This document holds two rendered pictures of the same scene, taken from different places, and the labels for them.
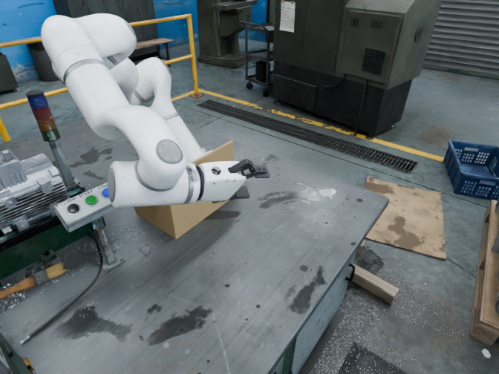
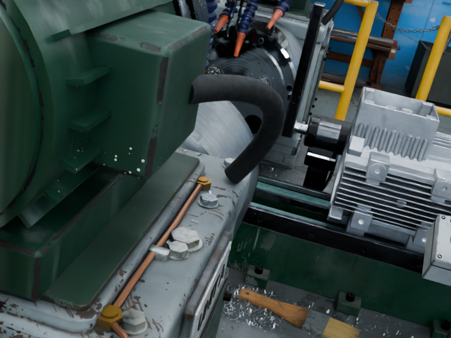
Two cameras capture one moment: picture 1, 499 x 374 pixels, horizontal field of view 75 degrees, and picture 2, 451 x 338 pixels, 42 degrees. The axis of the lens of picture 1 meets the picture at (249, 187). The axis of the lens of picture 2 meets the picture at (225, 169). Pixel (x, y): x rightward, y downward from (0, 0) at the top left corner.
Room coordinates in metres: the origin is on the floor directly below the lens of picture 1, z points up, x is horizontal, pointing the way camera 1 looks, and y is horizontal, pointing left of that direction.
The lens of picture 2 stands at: (0.08, 0.12, 1.39)
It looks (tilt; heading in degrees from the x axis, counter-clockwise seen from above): 24 degrees down; 56
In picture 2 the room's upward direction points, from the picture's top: 12 degrees clockwise
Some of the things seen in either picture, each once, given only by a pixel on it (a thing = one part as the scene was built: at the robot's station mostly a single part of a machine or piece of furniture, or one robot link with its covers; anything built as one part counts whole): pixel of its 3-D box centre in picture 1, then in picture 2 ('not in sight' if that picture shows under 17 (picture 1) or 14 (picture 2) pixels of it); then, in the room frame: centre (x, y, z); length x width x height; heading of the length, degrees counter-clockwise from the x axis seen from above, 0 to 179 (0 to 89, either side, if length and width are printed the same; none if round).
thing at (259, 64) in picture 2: not in sight; (248, 74); (0.81, 1.19, 1.04); 0.41 x 0.25 x 0.25; 47
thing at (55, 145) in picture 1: (53, 142); not in sight; (1.19, 0.80, 1.01); 0.08 x 0.08 x 0.42; 47
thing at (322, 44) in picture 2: not in sight; (264, 72); (0.99, 1.38, 0.99); 0.35 x 0.31 x 0.37; 47
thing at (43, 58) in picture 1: (46, 59); not in sight; (5.41, 3.24, 0.30); 0.39 x 0.39 x 0.60
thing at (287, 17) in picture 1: (286, 15); not in sight; (4.14, -0.43, 1.08); 0.22 x 0.02 x 0.31; 42
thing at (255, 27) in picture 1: (275, 53); not in sight; (4.90, -0.37, 0.50); 0.88 x 0.53 x 1.00; 125
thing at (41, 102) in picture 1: (37, 100); not in sight; (1.19, 0.80, 1.19); 0.06 x 0.06 x 0.04
